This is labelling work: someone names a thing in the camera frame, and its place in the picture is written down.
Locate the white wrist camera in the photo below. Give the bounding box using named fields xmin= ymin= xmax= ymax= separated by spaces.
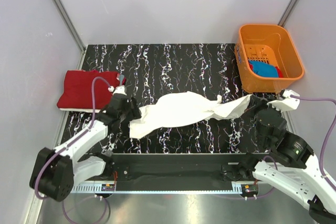
xmin=267 ymin=89 xmax=300 ymax=112
xmin=113 ymin=86 xmax=127 ymax=96

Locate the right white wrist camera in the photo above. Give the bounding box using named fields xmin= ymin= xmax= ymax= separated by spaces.
xmin=267 ymin=89 xmax=300 ymax=112

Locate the red t shirt in basket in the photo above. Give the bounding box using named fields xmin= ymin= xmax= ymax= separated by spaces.
xmin=275 ymin=67 xmax=283 ymax=78

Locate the white t shirt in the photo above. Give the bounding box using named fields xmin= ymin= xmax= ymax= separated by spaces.
xmin=60 ymin=108 xmax=94 ymax=113
xmin=129 ymin=91 xmax=251 ymax=139

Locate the folded white t shirt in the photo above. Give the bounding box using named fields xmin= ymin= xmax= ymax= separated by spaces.
xmin=60 ymin=108 xmax=94 ymax=113

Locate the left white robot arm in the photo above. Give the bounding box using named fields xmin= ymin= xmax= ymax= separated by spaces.
xmin=29 ymin=94 xmax=141 ymax=202

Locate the left corner aluminium post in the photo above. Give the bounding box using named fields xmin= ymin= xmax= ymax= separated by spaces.
xmin=36 ymin=0 xmax=87 ymax=53

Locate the folded red t shirt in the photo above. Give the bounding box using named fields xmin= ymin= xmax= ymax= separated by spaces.
xmin=57 ymin=70 xmax=120 ymax=110

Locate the orange plastic basket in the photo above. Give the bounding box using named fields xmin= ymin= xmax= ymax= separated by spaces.
xmin=235 ymin=24 xmax=305 ymax=93

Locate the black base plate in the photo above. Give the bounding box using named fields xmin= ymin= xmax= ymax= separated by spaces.
xmin=90 ymin=153 xmax=264 ymax=188

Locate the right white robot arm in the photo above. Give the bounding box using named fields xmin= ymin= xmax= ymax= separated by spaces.
xmin=238 ymin=90 xmax=335 ymax=223

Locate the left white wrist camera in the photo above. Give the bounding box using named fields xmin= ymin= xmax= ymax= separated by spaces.
xmin=113 ymin=86 xmax=127 ymax=96

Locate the grey slotted cable duct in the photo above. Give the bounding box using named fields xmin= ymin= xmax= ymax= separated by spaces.
xmin=71 ymin=181 xmax=242 ymax=195

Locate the folded grey t shirt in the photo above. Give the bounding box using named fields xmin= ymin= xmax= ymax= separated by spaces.
xmin=117 ymin=74 xmax=124 ymax=84

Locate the blue t shirt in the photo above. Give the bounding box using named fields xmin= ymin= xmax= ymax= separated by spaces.
xmin=248 ymin=61 xmax=278 ymax=78

